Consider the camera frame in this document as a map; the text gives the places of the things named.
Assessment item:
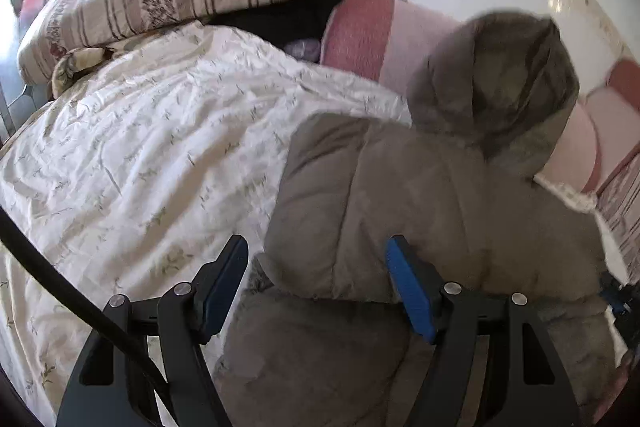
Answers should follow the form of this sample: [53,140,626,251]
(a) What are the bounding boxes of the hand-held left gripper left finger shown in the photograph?
[55,234,249,427]

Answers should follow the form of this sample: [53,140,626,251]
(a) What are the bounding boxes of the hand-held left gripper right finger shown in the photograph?
[385,234,583,427]

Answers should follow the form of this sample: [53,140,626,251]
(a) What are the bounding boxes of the grey-brown puffer jacket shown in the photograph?
[212,11,628,427]

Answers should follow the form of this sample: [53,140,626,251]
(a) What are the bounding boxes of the white floral bed sheet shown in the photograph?
[0,24,416,427]

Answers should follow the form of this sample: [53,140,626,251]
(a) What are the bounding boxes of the striped floral backrest cushion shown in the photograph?
[597,152,640,285]

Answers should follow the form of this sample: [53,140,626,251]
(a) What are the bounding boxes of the small purple item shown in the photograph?
[284,38,322,64]

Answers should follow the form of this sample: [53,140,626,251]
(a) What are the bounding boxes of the long pink bolster cushion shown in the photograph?
[320,0,601,194]

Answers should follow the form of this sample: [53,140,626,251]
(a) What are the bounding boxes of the floral patterned cloth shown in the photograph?
[50,47,117,100]

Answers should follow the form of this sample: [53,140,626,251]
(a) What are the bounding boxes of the pink backrest cushion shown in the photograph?
[585,59,640,192]

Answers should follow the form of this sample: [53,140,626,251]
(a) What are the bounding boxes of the black cloth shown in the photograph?
[207,0,401,58]

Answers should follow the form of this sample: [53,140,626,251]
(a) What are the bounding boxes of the stained glass window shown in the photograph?
[0,0,56,142]

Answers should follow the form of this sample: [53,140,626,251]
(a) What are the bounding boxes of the black cable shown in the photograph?
[0,209,173,427]

